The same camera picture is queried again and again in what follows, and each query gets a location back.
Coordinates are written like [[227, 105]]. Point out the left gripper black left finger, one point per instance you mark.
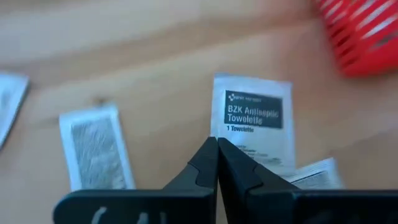
[[155, 208]]

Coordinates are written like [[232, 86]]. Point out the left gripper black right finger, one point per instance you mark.
[[280, 208]]

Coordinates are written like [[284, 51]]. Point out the narrow white grey packet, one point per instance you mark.
[[96, 149], [317, 175]]

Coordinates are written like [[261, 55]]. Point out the square antiseptic towelette packet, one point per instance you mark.
[[11, 99], [255, 109]]

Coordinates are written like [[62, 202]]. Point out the red plastic mesh basket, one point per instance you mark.
[[363, 40]]

